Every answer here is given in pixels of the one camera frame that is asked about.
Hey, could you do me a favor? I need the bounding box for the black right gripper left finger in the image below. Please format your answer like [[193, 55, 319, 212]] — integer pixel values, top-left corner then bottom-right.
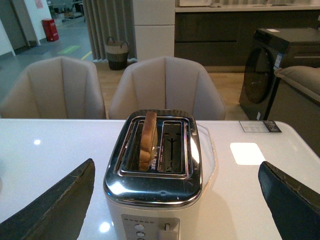
[[0, 158, 96, 240]]

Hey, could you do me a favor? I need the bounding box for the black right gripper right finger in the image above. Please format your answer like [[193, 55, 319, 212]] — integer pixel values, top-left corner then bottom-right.
[[258, 161, 320, 240]]

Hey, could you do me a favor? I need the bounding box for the slice of bread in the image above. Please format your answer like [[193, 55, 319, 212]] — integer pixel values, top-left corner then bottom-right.
[[138, 111, 158, 172]]

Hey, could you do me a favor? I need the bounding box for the grey label sticker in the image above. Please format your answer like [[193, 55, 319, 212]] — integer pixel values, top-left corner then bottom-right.
[[239, 120, 282, 133]]

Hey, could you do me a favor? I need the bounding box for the cream two-slot toaster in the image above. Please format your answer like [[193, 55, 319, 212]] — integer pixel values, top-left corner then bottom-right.
[[103, 109, 203, 240]]

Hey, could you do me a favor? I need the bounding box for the beige chair left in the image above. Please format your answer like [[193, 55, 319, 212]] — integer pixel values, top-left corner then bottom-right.
[[0, 56, 106, 120]]

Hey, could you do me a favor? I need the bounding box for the beige chair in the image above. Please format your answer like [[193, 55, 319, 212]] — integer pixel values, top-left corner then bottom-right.
[[0, 56, 106, 120], [108, 56, 226, 121]]

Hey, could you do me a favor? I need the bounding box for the dark grey washing machine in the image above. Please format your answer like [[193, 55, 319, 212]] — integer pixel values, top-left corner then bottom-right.
[[239, 28, 320, 120]]

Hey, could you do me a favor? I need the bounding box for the beige chair right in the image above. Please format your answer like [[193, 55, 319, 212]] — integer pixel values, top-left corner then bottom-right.
[[108, 56, 226, 121]]

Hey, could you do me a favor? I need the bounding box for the woven laundry basket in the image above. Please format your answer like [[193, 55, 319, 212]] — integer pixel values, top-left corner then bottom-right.
[[105, 36, 129, 71]]

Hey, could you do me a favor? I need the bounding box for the dark kitchen counter cabinet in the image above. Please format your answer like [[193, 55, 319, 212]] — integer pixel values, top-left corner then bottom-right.
[[174, 9, 320, 67]]

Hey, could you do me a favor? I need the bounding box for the red bin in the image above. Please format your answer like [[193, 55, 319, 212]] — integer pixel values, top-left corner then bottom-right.
[[41, 18, 59, 42]]

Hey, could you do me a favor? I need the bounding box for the grey curtain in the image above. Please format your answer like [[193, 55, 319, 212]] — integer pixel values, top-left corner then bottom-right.
[[82, 0, 137, 61]]

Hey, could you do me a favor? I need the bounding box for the white tall cabinet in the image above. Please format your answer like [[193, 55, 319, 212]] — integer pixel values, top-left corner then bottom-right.
[[132, 0, 175, 62]]

